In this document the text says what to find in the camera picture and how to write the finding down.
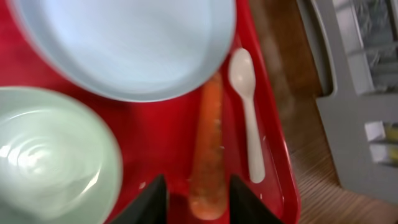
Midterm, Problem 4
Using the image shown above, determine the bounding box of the white plastic spoon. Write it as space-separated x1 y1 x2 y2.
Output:
228 48 266 184

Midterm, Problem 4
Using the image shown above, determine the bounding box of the light blue plate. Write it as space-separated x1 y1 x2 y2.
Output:
7 0 237 102

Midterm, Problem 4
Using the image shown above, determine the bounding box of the red serving tray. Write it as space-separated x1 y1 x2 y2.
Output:
1 0 300 223

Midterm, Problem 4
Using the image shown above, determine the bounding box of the orange carrot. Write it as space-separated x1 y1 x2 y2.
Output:
188 73 227 220

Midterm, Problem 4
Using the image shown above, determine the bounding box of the grey dishwasher rack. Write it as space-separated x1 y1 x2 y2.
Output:
298 0 397 203

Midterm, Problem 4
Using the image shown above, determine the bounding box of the mint green bowl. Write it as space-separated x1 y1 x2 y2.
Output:
1 86 123 224

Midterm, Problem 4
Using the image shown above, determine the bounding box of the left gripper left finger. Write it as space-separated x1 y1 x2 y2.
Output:
110 175 168 224

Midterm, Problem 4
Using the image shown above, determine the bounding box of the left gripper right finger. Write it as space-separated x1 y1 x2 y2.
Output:
229 175 283 224

